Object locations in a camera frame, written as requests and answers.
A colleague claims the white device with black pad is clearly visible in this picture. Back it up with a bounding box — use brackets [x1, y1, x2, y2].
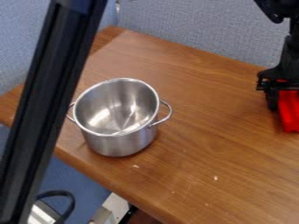
[27, 200, 63, 224]

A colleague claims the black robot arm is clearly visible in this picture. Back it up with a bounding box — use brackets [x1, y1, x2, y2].
[253, 0, 299, 111]

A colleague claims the stainless steel pot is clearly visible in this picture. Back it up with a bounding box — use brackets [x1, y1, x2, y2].
[67, 78, 173, 157]

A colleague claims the black foreground arm link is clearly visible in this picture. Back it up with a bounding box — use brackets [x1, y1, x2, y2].
[0, 0, 108, 224]

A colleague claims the red plastic block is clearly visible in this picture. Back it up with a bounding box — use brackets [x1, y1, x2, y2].
[277, 90, 299, 132]

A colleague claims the white table leg bracket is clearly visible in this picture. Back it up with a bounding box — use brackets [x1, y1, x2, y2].
[88, 193, 129, 224]

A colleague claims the black cable loop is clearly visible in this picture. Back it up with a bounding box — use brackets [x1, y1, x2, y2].
[35, 190, 77, 224]

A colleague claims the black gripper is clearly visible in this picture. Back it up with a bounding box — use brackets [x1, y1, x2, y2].
[256, 35, 299, 111]

